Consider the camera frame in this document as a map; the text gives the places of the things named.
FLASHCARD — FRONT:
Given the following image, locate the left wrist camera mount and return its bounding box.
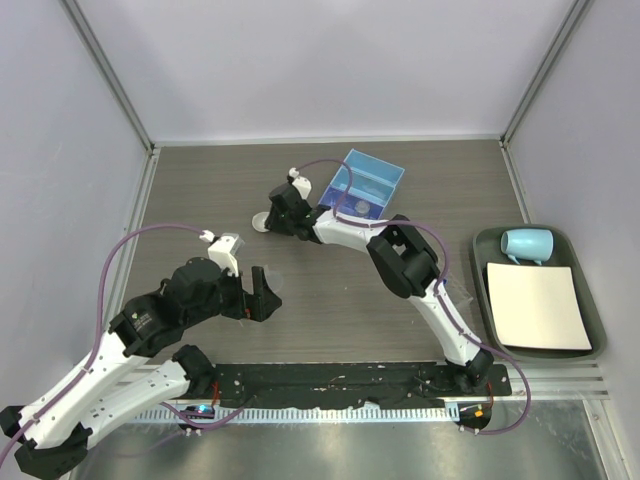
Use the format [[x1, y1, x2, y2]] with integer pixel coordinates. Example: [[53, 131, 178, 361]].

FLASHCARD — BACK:
[[199, 230, 244, 277]]

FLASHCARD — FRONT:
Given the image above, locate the glass beaker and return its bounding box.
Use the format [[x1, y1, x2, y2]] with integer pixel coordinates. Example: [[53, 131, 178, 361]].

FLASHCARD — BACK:
[[362, 184, 384, 198]]

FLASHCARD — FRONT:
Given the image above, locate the clear plastic tube rack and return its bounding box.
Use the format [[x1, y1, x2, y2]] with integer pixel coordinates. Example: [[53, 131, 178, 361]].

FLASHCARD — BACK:
[[434, 275, 474, 309]]

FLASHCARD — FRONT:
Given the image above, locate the white ceramic bowl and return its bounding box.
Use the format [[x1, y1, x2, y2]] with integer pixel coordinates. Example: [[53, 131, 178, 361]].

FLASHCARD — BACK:
[[251, 212, 269, 233]]

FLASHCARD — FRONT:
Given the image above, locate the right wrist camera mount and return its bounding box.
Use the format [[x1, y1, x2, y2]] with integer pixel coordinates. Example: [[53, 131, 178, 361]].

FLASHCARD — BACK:
[[287, 168, 312, 200]]

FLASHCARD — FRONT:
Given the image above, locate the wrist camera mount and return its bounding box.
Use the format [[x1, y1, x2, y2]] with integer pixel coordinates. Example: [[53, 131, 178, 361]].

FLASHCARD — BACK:
[[287, 168, 312, 200], [199, 230, 244, 277]]

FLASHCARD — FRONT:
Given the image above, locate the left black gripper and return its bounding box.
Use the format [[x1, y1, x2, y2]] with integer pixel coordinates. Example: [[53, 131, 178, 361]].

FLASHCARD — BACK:
[[186, 263, 282, 326]]

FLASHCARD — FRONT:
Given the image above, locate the light blue right bin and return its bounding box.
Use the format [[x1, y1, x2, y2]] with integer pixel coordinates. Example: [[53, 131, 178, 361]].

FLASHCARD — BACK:
[[331, 149, 405, 205]]

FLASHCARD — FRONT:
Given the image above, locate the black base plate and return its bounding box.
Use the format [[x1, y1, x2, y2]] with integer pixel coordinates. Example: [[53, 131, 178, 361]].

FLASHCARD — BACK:
[[178, 362, 512, 410]]

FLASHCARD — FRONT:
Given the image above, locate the small glass bottle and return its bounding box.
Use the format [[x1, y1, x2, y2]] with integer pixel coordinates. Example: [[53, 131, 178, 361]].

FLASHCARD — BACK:
[[353, 200, 371, 218]]

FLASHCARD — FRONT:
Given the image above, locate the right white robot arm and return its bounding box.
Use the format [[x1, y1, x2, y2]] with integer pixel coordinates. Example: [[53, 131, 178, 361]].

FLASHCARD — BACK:
[[264, 183, 494, 395]]

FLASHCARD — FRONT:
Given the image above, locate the purple-blue plastic bin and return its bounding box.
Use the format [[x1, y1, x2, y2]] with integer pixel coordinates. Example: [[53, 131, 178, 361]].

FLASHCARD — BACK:
[[318, 167, 404, 220]]

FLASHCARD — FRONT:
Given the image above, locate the light blue mug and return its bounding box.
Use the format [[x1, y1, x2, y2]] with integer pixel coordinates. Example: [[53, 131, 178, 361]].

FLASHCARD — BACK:
[[500, 228, 554, 266]]

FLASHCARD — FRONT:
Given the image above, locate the slotted cable duct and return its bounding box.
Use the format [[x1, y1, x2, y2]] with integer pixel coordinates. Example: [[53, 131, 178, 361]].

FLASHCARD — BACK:
[[130, 402, 459, 425]]

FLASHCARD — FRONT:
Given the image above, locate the white paper sheet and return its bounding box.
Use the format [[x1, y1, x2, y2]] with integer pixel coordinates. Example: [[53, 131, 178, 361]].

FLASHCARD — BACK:
[[487, 263, 592, 351]]

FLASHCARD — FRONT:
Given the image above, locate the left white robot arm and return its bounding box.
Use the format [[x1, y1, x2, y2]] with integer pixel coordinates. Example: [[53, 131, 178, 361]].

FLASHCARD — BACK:
[[1, 258, 282, 479]]

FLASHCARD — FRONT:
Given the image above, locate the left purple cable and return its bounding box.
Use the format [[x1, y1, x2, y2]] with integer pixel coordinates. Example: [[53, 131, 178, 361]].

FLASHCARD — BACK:
[[0, 224, 249, 456]]

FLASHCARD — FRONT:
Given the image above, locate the dark green tray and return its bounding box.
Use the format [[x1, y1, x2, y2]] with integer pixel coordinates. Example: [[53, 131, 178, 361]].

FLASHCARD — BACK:
[[470, 224, 608, 363]]

